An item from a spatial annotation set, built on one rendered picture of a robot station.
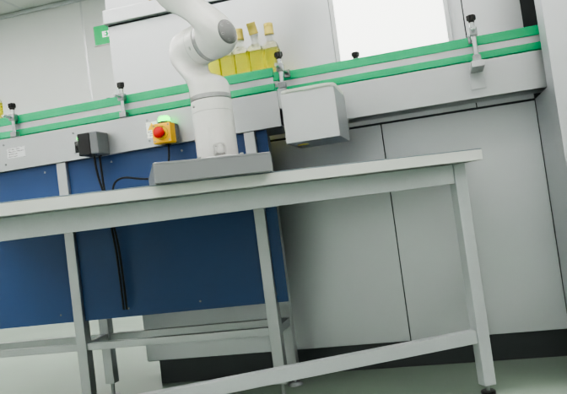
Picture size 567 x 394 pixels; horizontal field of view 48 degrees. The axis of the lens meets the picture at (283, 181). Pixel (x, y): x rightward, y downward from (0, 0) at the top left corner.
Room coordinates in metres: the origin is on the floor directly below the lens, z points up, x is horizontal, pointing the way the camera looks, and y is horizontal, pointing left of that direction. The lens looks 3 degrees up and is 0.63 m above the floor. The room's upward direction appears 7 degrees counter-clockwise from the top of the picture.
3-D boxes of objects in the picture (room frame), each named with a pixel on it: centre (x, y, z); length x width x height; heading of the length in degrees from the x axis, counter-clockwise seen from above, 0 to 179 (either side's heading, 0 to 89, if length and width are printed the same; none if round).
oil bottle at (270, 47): (2.32, -0.02, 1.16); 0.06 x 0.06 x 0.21; 76
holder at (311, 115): (2.08, -0.14, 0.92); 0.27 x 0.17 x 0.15; 166
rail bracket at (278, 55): (2.18, -0.04, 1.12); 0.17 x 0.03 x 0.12; 166
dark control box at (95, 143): (2.28, 0.66, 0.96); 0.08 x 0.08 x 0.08; 76
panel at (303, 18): (2.40, -0.24, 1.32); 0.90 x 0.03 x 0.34; 76
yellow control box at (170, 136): (2.22, 0.39, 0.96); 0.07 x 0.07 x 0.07; 76
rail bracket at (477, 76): (2.03, -0.67, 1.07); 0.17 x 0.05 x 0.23; 166
